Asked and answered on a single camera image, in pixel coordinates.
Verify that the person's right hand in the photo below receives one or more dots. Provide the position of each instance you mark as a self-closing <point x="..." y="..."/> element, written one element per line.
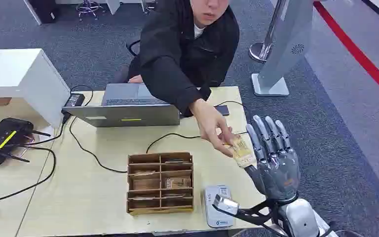
<point x="210" y="126"/>

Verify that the person's left hand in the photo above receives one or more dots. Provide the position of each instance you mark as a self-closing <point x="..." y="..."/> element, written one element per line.
<point x="136" y="79"/>

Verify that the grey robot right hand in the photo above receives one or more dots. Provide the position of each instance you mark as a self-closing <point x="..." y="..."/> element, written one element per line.
<point x="279" y="173"/>

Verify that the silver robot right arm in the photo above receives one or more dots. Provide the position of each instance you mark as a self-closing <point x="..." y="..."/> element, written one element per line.
<point x="299" y="219"/>

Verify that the small dark usb hub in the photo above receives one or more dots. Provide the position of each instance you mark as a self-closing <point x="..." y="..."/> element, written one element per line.
<point x="223" y="110"/>

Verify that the grey laptop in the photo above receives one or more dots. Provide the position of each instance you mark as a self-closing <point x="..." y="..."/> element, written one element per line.
<point x="127" y="116"/>

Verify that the person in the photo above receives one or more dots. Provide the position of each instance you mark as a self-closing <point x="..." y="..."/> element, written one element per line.
<point x="183" y="49"/>

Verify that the black power adapter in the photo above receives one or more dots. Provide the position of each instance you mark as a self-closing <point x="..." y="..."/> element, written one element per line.
<point x="74" y="100"/>

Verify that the brown printed card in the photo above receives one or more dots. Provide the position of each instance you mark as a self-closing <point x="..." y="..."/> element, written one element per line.
<point x="178" y="183"/>

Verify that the white card reader device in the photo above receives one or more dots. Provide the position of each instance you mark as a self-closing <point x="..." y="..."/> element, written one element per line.
<point x="216" y="219"/>

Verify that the pale edged card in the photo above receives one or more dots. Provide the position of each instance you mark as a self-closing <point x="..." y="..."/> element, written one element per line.
<point x="143" y="172"/>

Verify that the chrome stool base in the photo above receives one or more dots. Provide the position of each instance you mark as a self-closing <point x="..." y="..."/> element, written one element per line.
<point x="89" y="7"/>

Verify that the wooden compartment card box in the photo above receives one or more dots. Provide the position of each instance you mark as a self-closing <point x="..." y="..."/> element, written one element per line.
<point x="150" y="212"/>

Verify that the white kiosk stand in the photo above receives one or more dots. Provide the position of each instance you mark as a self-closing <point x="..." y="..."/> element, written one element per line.
<point x="284" y="49"/>

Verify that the white cabinet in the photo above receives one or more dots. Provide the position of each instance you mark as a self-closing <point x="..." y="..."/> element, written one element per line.
<point x="29" y="81"/>

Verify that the black router with antennas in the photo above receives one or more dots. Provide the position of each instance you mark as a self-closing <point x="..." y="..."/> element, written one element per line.
<point x="3" y="137"/>

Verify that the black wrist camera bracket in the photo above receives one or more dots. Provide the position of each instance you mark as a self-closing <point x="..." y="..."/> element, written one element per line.
<point x="253" y="214"/>

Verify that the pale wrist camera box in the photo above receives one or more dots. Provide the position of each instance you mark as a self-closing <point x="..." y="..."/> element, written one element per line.
<point x="225" y="205"/>

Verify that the chrome stanchion post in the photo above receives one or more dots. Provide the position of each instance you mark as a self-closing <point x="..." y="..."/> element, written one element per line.
<point x="260" y="50"/>

